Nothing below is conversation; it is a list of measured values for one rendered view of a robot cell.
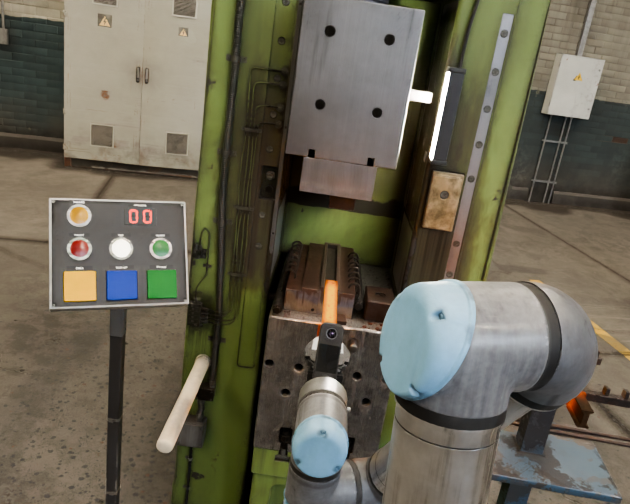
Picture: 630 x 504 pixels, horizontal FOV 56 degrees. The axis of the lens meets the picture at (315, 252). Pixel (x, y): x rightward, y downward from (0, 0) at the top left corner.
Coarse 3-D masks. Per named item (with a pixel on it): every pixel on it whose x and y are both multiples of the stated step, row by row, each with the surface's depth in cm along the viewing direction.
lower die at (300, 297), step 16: (304, 256) 200; (320, 256) 199; (352, 256) 203; (304, 272) 186; (320, 272) 185; (336, 272) 184; (288, 288) 172; (304, 288) 172; (320, 288) 172; (352, 288) 176; (288, 304) 174; (304, 304) 174; (320, 304) 173; (352, 304) 173
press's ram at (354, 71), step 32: (320, 0) 147; (352, 0) 147; (320, 32) 149; (352, 32) 149; (384, 32) 149; (416, 32) 148; (320, 64) 152; (352, 64) 152; (384, 64) 151; (320, 96) 154; (352, 96) 154; (384, 96) 154; (416, 96) 172; (288, 128) 158; (320, 128) 157; (352, 128) 157; (384, 128) 156; (352, 160) 159; (384, 160) 159
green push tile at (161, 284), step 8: (152, 272) 156; (160, 272) 156; (168, 272) 157; (152, 280) 155; (160, 280) 156; (168, 280) 157; (176, 280) 158; (152, 288) 155; (160, 288) 156; (168, 288) 156; (176, 288) 157; (152, 296) 154; (160, 296) 155; (168, 296) 156; (176, 296) 157
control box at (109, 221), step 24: (96, 216) 153; (120, 216) 155; (144, 216) 158; (168, 216) 160; (72, 240) 150; (96, 240) 152; (144, 240) 157; (168, 240) 159; (72, 264) 149; (96, 264) 151; (120, 264) 153; (144, 264) 156; (168, 264) 158; (96, 288) 150; (144, 288) 155
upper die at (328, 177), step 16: (304, 160) 160; (320, 160) 160; (368, 160) 168; (304, 176) 161; (320, 176) 161; (336, 176) 161; (352, 176) 161; (368, 176) 161; (320, 192) 163; (336, 192) 162; (352, 192) 162; (368, 192) 162
